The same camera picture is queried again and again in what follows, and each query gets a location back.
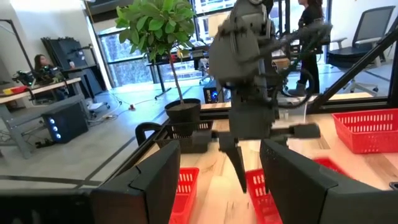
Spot small black computer tower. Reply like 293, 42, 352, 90
202, 80, 225, 105

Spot red slotted plastic basket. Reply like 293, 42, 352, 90
244, 157, 354, 224
169, 167, 200, 224
331, 108, 398, 154

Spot stack of black panels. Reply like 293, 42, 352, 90
40, 36, 105, 96

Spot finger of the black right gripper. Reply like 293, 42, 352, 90
269, 136, 289, 147
218, 136, 249, 194

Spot black round plant pot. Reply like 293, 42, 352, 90
164, 98, 202, 124

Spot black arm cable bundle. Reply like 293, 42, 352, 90
270, 23, 332, 108

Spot black device with green lights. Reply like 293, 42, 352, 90
12, 67, 66, 86

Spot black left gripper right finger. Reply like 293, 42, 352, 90
259, 138, 339, 224

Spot black diagonal frame strut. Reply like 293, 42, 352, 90
306, 27, 398, 113

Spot black slotted plastic basket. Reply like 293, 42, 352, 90
154, 120, 215, 154

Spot grey mesh office chair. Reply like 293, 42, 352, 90
326, 5, 397, 94

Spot black computer tower blue lights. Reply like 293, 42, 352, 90
40, 104, 90, 145

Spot green leafy indoor tree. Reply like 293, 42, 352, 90
114, 0, 197, 105

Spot black table frame rail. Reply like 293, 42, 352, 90
74, 99, 398, 189

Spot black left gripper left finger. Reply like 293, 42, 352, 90
90, 140, 181, 224

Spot black metal desk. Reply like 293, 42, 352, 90
146, 46, 212, 101

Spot seated person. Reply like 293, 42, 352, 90
33, 54, 68, 100

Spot wooden desk with grey frame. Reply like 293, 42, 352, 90
0, 77, 91, 160

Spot standing person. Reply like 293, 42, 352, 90
287, 0, 326, 96

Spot red and yellow object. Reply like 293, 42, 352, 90
2, 85, 29, 96

